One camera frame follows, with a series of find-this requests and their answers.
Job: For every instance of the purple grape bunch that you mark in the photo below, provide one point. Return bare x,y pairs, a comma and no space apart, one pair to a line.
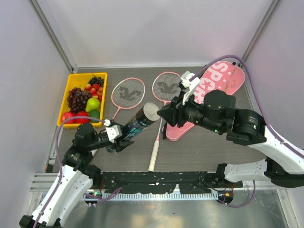
77,100

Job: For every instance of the green pear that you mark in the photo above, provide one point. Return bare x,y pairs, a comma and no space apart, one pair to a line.
92,104

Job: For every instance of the black shuttlecock tube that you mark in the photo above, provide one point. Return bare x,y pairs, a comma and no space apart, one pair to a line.
139,123

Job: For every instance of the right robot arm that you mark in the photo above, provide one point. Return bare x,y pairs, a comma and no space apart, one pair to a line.
284,163

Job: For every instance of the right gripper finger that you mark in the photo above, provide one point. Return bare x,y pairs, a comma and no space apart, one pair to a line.
167,112
172,119

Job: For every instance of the red apple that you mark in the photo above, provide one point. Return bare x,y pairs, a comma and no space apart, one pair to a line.
82,118
66,118

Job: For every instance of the left red apple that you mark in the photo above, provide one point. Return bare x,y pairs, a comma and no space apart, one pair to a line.
66,118

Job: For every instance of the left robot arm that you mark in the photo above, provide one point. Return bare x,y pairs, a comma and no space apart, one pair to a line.
76,175

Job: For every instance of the green lime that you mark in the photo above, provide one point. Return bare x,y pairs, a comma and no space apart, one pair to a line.
94,114

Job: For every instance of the pink badminton racket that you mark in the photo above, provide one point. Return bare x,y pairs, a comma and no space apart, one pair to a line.
165,87
127,94

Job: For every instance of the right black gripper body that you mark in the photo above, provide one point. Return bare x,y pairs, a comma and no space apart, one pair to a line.
193,112

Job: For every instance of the yellow plastic bin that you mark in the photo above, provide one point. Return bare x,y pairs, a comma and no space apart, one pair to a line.
80,81

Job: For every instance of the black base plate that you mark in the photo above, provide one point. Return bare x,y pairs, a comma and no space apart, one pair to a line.
189,182

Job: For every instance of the left pink badminton racket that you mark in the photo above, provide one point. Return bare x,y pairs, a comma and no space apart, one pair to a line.
127,94

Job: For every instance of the clear tube lid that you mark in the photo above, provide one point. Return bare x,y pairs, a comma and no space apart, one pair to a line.
150,111

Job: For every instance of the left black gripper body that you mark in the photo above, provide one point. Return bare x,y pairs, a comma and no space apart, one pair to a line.
115,146

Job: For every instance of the white cable duct strip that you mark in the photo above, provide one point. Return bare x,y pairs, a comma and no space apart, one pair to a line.
144,197

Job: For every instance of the right red apple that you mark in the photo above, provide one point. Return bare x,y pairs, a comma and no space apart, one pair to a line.
82,118

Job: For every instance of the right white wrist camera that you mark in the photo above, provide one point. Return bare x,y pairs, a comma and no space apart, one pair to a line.
188,84

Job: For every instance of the pink racket bag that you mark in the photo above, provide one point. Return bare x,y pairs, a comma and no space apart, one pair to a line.
223,76

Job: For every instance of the black grape bunch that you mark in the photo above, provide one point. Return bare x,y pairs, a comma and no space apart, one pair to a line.
97,80

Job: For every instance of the right pink badminton racket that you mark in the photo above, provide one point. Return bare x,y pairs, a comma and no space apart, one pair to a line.
165,87

